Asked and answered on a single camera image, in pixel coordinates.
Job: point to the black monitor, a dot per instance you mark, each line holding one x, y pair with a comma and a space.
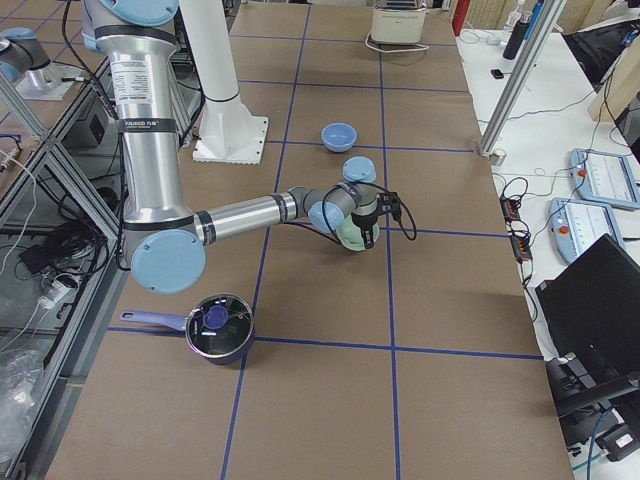
593, 306

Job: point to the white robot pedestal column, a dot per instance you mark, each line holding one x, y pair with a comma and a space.
228, 132

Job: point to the blue teach pendant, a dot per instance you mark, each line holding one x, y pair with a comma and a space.
604, 177
577, 224

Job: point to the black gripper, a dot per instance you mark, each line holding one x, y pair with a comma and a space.
365, 222

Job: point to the cream chrome toaster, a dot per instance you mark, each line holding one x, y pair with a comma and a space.
398, 22

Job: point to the black water bottle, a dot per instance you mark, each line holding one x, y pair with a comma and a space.
516, 37

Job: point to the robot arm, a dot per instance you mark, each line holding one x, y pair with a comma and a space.
164, 240

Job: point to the blue teach pendant near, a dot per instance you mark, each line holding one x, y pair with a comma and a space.
577, 224

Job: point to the clear plastic bag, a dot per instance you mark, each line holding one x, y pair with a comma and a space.
21, 374

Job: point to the black orange power strip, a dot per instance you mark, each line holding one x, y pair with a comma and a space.
518, 230

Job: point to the aluminium frame post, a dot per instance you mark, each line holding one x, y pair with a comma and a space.
540, 26

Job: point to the blue teach pendant far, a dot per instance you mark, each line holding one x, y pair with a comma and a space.
604, 177

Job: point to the green bowl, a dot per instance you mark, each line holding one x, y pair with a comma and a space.
351, 238

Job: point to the blue bowl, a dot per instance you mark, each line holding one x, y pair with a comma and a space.
338, 137

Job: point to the dark blue saucepan with lid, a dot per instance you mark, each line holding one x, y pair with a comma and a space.
220, 328

